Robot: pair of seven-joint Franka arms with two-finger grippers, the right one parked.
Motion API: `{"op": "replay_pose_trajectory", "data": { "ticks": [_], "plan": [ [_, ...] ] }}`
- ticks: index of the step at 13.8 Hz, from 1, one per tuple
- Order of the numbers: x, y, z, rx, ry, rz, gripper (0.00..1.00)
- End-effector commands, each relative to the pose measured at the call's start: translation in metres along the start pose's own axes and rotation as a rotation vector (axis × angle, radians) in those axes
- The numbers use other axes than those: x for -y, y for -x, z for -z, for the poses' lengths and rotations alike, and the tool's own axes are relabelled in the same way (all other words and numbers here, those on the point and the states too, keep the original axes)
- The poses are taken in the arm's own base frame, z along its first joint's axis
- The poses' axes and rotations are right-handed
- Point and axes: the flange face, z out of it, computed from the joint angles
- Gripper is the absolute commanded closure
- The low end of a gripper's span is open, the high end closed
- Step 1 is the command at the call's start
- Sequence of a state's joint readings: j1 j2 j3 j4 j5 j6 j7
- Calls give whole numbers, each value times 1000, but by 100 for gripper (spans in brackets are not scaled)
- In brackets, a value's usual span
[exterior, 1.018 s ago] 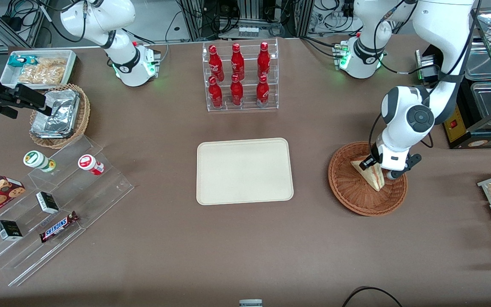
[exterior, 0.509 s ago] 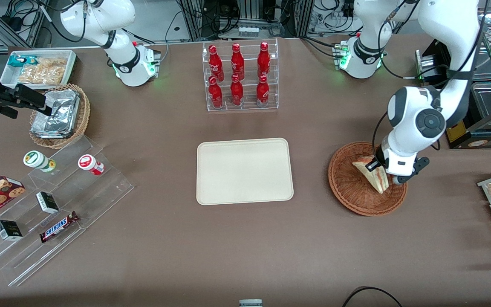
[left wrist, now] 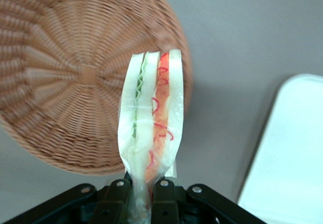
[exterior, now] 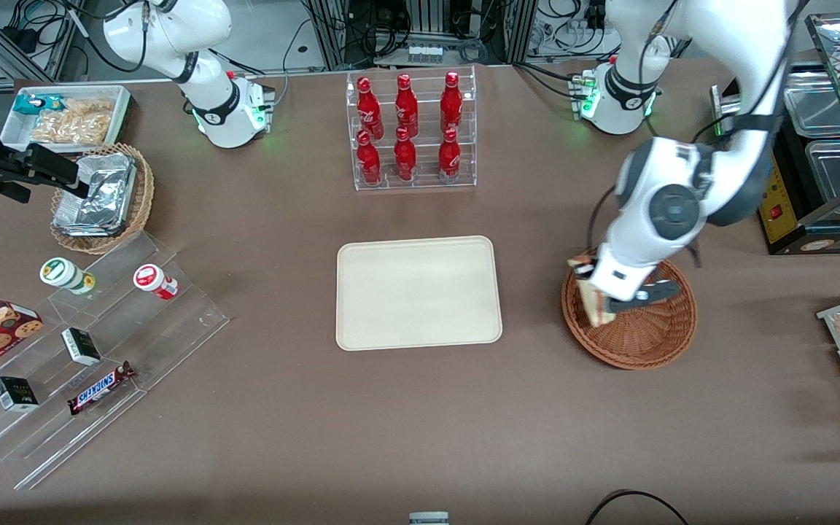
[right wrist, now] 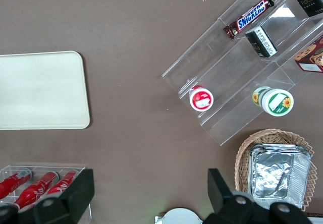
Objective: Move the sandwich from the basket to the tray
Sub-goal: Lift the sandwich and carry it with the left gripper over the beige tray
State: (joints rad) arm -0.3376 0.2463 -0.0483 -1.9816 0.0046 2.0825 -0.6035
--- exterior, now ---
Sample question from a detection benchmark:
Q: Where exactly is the triangular sandwich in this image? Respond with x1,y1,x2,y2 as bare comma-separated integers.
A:
567,254,618,328

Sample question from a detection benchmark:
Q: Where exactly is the round brown wicker basket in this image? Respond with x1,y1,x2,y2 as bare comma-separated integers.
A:
562,241,699,370

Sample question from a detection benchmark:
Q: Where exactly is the light wicker basket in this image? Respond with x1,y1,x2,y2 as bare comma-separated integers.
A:
50,143,155,255

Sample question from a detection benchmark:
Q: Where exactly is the beige plastic tray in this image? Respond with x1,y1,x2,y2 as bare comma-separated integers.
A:
336,236,503,351

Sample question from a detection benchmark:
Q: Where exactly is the white rectangular bin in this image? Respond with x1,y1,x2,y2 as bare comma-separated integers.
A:
0,85,132,152

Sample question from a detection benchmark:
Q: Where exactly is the teal snack packet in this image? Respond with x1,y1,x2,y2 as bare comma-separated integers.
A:
13,93,67,117

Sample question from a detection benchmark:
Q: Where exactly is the clear bag of crackers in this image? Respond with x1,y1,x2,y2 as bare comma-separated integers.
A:
30,98,115,146

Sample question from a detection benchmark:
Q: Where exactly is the silver foil containers stack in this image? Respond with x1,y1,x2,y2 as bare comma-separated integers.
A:
53,152,137,238

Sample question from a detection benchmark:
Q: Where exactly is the green lidded cup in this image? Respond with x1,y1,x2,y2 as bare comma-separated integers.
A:
39,257,96,296

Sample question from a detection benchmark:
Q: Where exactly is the red lidded cup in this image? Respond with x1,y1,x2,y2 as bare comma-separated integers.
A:
133,264,179,301

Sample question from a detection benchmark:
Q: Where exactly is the red cola bottle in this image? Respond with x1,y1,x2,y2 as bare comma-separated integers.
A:
356,131,381,184
440,71,463,136
394,74,419,138
394,127,417,182
357,77,384,140
438,128,462,183

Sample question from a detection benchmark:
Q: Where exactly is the small black carton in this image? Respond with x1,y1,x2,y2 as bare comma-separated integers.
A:
61,327,102,367
0,376,39,413

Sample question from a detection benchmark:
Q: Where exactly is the clear acrylic bottle rack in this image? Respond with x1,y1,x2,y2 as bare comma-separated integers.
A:
346,66,478,192

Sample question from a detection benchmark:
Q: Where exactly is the glass hot food case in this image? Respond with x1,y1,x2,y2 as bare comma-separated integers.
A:
759,11,840,256

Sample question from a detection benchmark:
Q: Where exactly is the clear acrylic stepped stand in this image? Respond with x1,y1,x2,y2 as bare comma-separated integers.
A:
0,232,230,491

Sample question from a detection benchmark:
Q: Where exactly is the Snickers chocolate bar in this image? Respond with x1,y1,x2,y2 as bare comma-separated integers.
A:
67,361,136,416

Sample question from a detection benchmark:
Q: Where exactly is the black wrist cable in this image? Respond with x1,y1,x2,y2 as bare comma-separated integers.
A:
586,185,615,253

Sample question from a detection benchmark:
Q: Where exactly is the black cable loop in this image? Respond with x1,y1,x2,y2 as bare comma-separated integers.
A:
584,489,691,525

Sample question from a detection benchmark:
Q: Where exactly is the aluminium frame structure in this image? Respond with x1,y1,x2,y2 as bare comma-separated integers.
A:
302,0,539,71

